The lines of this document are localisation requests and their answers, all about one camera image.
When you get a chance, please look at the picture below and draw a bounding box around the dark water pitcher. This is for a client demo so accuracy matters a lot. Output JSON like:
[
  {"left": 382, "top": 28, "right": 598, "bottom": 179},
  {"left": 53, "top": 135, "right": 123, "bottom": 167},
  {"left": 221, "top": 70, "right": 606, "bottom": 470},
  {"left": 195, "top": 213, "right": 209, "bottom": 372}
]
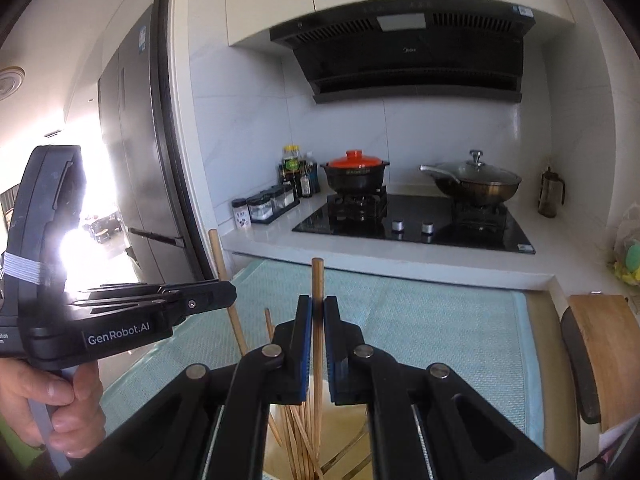
[{"left": 538, "top": 166, "right": 566, "bottom": 219}]

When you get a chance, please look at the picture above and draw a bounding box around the yellow cap sauce bottle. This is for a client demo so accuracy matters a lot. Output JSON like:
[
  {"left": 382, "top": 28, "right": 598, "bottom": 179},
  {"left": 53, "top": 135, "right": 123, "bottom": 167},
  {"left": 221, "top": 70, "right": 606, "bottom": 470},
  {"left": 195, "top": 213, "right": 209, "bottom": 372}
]
[{"left": 282, "top": 144, "right": 301, "bottom": 199}]

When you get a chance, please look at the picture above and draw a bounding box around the white ribbed utensil holder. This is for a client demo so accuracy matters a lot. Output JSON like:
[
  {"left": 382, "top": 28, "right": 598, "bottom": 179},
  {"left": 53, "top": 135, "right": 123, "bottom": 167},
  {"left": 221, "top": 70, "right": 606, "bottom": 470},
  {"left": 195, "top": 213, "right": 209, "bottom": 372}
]
[{"left": 262, "top": 400, "right": 374, "bottom": 480}]

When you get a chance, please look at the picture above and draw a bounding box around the black glass gas cooktop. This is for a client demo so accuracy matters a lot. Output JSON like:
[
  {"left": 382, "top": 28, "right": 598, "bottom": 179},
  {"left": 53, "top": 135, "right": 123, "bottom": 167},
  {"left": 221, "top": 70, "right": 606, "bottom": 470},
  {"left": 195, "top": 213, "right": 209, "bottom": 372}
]
[{"left": 291, "top": 187, "right": 537, "bottom": 255}]

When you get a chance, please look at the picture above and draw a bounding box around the dark soy sauce bottle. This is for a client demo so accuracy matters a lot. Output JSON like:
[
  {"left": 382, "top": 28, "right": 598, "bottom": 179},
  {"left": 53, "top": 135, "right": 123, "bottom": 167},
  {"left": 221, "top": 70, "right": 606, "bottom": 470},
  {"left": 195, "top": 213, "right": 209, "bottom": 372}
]
[{"left": 300, "top": 157, "right": 321, "bottom": 199}]

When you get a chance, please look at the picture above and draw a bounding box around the light blue woven mat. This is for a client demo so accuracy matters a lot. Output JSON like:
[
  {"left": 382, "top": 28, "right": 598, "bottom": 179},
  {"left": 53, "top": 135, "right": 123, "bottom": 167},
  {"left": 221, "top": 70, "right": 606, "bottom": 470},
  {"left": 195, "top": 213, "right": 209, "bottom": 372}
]
[{"left": 102, "top": 258, "right": 532, "bottom": 462}]

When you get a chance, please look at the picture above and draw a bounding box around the wooden cutting board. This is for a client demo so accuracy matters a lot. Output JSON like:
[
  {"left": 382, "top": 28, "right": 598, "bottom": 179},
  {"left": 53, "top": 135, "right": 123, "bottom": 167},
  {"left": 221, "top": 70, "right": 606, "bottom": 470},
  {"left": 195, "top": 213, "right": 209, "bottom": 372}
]
[{"left": 567, "top": 293, "right": 640, "bottom": 434}]

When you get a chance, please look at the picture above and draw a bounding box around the bag of yellow green sponges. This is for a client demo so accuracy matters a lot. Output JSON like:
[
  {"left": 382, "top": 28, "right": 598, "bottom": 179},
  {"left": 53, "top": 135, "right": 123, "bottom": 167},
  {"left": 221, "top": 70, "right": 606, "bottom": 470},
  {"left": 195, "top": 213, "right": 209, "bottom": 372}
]
[{"left": 612, "top": 209, "right": 640, "bottom": 287}]

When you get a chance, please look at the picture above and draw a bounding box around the white seasoning shaker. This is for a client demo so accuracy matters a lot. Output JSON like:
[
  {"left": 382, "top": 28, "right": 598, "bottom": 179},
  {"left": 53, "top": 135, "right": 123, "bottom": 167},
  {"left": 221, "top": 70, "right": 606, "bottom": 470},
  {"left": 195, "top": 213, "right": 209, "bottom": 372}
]
[{"left": 231, "top": 198, "right": 251, "bottom": 230}]

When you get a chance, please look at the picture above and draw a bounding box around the grey steel refrigerator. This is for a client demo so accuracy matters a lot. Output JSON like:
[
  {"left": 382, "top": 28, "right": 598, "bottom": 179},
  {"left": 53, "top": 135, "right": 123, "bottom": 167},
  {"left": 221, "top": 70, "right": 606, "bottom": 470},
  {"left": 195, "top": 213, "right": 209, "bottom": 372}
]
[{"left": 97, "top": 4, "right": 212, "bottom": 287}]

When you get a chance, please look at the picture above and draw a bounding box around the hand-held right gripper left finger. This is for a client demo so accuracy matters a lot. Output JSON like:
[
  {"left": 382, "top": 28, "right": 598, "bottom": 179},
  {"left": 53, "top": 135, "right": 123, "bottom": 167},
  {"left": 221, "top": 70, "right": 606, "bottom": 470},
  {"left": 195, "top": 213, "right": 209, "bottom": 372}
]
[{"left": 65, "top": 295, "right": 313, "bottom": 480}]

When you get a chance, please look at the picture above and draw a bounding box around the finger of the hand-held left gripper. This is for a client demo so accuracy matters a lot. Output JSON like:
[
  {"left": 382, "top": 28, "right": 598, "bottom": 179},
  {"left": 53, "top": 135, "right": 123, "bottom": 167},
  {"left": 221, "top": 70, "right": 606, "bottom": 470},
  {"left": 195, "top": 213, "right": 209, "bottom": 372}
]
[
  {"left": 75, "top": 280, "right": 238, "bottom": 317},
  {"left": 72, "top": 300, "right": 192, "bottom": 324}
]

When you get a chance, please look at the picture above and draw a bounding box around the black clay pot red lid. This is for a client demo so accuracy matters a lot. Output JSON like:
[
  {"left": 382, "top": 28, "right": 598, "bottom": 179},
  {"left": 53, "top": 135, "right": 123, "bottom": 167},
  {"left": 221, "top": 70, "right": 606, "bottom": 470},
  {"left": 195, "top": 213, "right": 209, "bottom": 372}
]
[{"left": 319, "top": 148, "right": 392, "bottom": 194}]

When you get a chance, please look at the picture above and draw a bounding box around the black frying pan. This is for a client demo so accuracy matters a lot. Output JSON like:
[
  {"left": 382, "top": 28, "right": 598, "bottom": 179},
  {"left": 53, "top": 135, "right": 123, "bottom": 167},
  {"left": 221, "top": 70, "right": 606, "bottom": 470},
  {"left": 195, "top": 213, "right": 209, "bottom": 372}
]
[{"left": 559, "top": 304, "right": 601, "bottom": 424}]

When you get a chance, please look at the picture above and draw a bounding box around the steel wok with glass lid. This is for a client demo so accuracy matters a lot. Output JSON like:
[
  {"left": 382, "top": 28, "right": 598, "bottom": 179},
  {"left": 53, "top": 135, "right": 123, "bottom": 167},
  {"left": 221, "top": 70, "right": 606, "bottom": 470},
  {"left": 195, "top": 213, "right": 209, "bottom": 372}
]
[{"left": 418, "top": 148, "right": 524, "bottom": 207}]

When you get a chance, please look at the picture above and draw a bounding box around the black range hood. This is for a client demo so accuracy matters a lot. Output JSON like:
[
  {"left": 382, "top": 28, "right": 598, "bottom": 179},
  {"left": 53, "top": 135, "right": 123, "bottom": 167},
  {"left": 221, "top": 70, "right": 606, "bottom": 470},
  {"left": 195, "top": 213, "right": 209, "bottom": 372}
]
[{"left": 269, "top": 0, "right": 537, "bottom": 106}]

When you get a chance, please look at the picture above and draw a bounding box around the round ceiling light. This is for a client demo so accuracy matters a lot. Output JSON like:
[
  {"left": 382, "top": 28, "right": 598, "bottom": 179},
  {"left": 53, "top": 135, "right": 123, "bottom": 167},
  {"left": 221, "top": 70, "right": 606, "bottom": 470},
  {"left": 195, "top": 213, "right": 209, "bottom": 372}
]
[{"left": 0, "top": 65, "right": 25, "bottom": 99}]

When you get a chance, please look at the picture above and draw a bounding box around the clear spice jar set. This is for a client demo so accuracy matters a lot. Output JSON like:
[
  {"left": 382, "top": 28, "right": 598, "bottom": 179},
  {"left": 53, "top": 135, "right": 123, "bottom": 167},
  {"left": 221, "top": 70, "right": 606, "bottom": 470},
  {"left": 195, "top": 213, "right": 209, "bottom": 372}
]
[{"left": 247, "top": 183, "right": 301, "bottom": 224}]

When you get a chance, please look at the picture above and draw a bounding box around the person's left hand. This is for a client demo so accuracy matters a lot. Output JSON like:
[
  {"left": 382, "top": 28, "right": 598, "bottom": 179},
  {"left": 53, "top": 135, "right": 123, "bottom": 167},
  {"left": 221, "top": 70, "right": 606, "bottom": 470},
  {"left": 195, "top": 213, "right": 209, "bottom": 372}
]
[{"left": 0, "top": 356, "right": 107, "bottom": 462}]

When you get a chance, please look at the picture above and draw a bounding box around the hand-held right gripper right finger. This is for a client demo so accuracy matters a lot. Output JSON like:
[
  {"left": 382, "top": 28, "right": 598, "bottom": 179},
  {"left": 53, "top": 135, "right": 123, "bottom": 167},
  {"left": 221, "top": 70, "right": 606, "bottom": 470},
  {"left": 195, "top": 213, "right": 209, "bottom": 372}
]
[{"left": 324, "top": 295, "right": 576, "bottom": 480}]

